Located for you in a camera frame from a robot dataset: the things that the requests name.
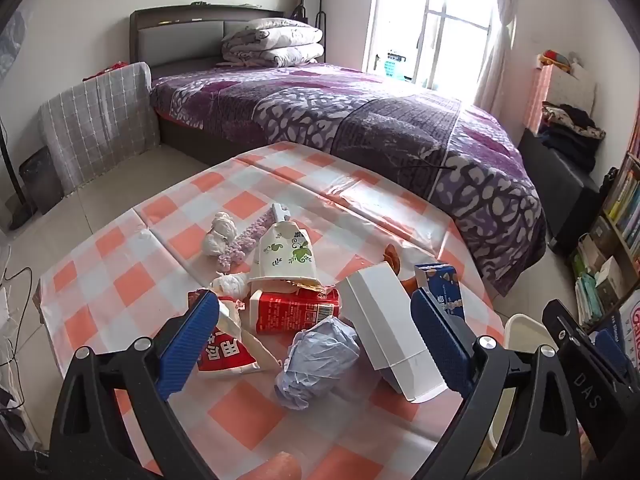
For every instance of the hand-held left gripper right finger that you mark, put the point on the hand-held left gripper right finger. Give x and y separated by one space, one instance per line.
441 347

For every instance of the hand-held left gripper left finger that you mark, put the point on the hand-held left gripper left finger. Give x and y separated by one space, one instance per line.
189 345

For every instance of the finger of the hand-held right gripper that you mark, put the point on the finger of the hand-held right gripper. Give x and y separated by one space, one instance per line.
611 350
582 385

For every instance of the red white snack wrapper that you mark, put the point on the red white snack wrapper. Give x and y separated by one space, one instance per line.
231 347

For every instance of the white cardboard box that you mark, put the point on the white cardboard box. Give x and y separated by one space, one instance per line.
385 327

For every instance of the small white tissue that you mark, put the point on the small white tissue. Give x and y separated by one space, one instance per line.
231 285

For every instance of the white plastic bin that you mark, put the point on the white plastic bin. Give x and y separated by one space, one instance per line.
527 332

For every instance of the orange cloth toy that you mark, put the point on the orange cloth toy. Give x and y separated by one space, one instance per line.
395 259

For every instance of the red drink carton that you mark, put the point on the red drink carton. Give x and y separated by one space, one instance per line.
292 311

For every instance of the pale blue plastic bag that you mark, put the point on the pale blue plastic bag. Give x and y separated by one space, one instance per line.
317 365

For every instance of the paper cup with green print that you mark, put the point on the paper cup with green print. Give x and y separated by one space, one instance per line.
287 255

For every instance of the printed blue white carton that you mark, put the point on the printed blue white carton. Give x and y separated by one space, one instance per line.
634 325

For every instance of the stack of leaning booklets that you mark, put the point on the stack of leaning booklets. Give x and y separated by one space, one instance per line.
590 290

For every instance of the orange white checked tablecloth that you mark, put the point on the orange white checked tablecloth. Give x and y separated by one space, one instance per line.
150 280

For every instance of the wooden bookshelf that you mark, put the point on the wooden bookshelf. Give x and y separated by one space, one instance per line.
627 260

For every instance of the purple knitted strip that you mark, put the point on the purple knitted strip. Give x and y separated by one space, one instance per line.
245 240

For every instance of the row of upright books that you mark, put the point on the row of upright books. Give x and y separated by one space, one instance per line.
627 200

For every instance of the orange rounded object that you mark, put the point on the orange rounded object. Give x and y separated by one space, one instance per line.
285 467

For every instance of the black cabinet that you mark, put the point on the black cabinet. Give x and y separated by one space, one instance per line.
555 195

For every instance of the pile of dark clothes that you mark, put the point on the pile of dark clothes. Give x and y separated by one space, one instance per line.
572 130

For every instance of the black floor stand pole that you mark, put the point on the black floor stand pole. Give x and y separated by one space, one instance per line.
10 175

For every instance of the purple patterned quilt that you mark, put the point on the purple patterned quilt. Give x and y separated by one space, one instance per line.
350 115

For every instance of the white paper bag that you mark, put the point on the white paper bag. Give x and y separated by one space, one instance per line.
572 87

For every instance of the blue plastic basket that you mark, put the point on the blue plastic basket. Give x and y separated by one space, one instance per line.
395 64

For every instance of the white curtain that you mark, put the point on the white curtain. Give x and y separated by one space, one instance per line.
500 35

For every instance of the window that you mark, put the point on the window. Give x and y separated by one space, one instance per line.
440 20

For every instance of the dark wooden bed frame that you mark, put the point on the dark wooden bed frame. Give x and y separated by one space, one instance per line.
200 35

